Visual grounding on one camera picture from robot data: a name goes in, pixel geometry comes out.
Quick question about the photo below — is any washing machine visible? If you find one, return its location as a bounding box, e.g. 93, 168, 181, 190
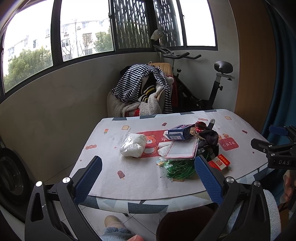
1, 142, 33, 222

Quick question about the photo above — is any white crumpled tissue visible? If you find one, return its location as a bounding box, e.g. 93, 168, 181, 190
158, 141, 172, 157

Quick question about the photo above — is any crushed red soda can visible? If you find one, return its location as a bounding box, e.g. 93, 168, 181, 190
195, 121, 207, 133

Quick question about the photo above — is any blue curtain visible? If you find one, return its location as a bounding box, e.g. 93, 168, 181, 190
261, 1, 295, 145

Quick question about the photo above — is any beige fleece garment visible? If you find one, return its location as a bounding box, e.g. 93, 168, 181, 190
106, 84, 166, 118

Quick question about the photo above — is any striped navy white shirt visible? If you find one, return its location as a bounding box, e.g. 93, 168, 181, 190
111, 64, 172, 113

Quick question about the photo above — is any geometric pattern bed sheet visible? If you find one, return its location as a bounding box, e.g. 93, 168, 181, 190
74, 109, 267, 214

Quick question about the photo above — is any person's right hand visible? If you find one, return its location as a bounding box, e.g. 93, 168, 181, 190
281, 170, 295, 202

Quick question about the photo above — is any tan chair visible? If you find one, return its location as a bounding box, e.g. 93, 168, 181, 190
149, 62, 174, 112

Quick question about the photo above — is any blue paper carton box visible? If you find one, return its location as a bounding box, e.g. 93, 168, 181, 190
163, 124, 195, 141

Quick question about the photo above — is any black exercise bike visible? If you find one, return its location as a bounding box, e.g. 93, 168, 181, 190
150, 29, 235, 113

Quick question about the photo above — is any red cigarette pack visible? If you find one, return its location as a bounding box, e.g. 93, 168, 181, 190
208, 154, 231, 171

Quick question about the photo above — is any white plastic bag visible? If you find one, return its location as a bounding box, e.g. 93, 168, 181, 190
120, 133, 147, 158

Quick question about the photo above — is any black yellow striped garment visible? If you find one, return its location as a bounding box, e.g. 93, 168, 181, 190
137, 73, 157, 103

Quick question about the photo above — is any white cartoon print blanket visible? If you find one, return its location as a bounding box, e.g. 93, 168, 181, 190
73, 109, 267, 200

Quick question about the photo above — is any black polka dot cloth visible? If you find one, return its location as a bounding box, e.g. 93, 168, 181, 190
197, 119, 219, 162

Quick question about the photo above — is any wooden door panel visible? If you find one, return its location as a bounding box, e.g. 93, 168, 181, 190
230, 1, 276, 132

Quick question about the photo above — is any black window frame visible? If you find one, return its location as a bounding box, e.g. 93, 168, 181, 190
1, 1, 218, 99

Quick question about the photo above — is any small colourful snack wrapper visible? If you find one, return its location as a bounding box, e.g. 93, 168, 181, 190
156, 157, 166, 167

